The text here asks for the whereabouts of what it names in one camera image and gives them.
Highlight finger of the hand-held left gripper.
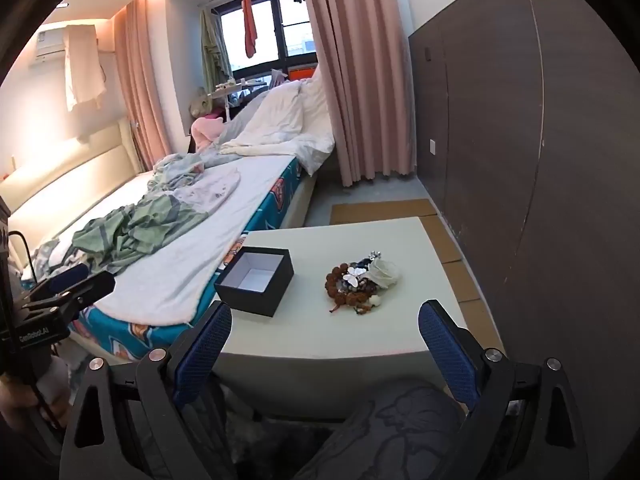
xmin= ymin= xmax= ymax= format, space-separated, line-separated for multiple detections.
xmin=32 ymin=265 xmax=90 ymax=297
xmin=22 ymin=271 xmax=117 ymax=321

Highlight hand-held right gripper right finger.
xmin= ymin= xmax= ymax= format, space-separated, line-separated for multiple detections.
xmin=418 ymin=300 xmax=591 ymax=480

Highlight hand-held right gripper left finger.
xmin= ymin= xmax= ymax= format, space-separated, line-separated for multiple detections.
xmin=59 ymin=300 xmax=233 ymax=480

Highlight black cardboard box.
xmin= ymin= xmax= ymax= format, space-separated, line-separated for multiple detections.
xmin=214 ymin=246 xmax=294 ymax=318

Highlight brown seed bead bracelet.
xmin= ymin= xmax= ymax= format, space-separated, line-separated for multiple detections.
xmin=327 ymin=263 xmax=381 ymax=313

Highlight person's left hand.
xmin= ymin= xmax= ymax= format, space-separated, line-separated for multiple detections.
xmin=0 ymin=379 xmax=51 ymax=423

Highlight green crumpled clothes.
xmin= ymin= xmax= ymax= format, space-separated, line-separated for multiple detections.
xmin=35 ymin=192 xmax=211 ymax=276

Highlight white fabric flower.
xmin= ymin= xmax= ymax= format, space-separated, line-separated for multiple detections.
xmin=370 ymin=257 xmax=403 ymax=291

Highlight cream padded headboard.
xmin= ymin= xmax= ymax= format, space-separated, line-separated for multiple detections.
xmin=0 ymin=119 xmax=142 ymax=233

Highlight pale printed garment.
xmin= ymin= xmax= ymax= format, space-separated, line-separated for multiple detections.
xmin=172 ymin=166 xmax=242 ymax=212

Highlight brown cardboard floor sheets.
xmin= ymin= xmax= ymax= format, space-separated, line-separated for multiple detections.
xmin=329 ymin=198 xmax=507 ymax=356

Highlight pink plush toy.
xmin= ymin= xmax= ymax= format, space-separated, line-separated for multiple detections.
xmin=191 ymin=114 xmax=227 ymax=152

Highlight narrow pink curtain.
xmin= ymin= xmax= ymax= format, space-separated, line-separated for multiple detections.
xmin=112 ymin=0 xmax=174 ymax=172

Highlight white hanging cloth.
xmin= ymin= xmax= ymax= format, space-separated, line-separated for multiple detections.
xmin=63 ymin=23 xmax=107 ymax=112

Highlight white air conditioner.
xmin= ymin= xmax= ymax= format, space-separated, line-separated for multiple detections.
xmin=34 ymin=27 xmax=68 ymax=67

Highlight white duvet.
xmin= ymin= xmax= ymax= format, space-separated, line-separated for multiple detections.
xmin=220 ymin=64 xmax=337 ymax=177

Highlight small white side table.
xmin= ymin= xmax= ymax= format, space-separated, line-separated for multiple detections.
xmin=210 ymin=77 xmax=271 ymax=122

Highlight green hanging cloth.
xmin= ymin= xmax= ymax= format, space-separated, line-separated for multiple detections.
xmin=200 ymin=7 xmax=234 ymax=92

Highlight orange box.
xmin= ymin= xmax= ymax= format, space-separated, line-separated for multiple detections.
xmin=289 ymin=64 xmax=321 ymax=84

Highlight wide pink curtain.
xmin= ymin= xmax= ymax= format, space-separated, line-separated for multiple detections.
xmin=295 ymin=0 xmax=419 ymax=189

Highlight dark framed window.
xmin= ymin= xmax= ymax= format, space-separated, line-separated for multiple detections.
xmin=212 ymin=0 xmax=321 ymax=86

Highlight orange hanging towel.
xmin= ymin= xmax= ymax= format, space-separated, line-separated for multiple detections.
xmin=241 ymin=0 xmax=259 ymax=59

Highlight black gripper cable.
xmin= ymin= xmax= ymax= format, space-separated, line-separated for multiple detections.
xmin=8 ymin=230 xmax=44 ymax=287

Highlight cream bed frame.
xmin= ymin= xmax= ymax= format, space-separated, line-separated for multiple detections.
xmin=280 ymin=157 xmax=321 ymax=231

